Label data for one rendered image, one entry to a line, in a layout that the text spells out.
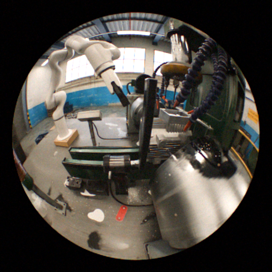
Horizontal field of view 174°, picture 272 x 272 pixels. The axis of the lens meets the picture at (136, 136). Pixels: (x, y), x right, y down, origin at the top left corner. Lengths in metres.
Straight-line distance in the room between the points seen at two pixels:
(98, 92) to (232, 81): 6.18
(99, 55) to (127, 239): 0.72
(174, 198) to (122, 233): 0.33
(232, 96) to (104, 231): 0.75
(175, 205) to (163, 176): 0.06
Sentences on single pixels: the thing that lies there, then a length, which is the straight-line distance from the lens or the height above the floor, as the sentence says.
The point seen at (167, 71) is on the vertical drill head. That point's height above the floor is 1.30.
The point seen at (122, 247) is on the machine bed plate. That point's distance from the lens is 0.45.
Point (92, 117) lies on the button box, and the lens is 0.59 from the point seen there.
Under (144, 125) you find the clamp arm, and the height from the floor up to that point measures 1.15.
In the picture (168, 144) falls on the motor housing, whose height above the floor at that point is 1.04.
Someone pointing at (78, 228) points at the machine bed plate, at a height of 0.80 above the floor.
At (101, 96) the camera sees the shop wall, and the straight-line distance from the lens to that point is 6.14.
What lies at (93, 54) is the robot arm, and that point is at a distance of 0.39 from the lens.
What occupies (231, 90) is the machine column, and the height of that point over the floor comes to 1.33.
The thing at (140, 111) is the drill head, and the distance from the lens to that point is 0.55.
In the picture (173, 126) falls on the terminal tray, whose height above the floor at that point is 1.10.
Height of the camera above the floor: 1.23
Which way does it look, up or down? 31 degrees down
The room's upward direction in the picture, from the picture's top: 4 degrees clockwise
